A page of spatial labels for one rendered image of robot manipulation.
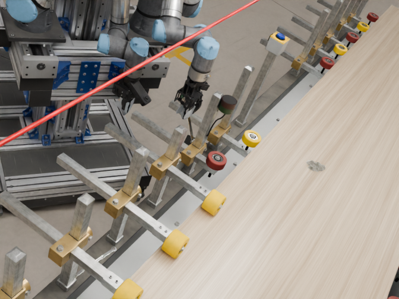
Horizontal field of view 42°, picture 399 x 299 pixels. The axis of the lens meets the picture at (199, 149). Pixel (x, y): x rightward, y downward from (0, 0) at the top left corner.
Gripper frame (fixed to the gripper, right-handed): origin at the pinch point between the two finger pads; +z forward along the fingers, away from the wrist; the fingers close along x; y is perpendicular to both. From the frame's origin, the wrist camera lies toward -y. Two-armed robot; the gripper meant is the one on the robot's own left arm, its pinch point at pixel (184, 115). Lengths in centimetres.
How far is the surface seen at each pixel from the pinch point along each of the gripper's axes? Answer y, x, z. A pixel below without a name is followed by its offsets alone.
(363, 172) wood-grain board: -48, 70, 11
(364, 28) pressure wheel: -198, 24, 11
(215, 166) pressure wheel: 2.4, 20.3, 11.1
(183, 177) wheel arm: 24.2, 16.9, 4.4
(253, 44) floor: -268, -63, 101
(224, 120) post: -28.6, 7.7, 13.0
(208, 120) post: -3.6, 8.3, -1.7
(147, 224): 50, 20, 5
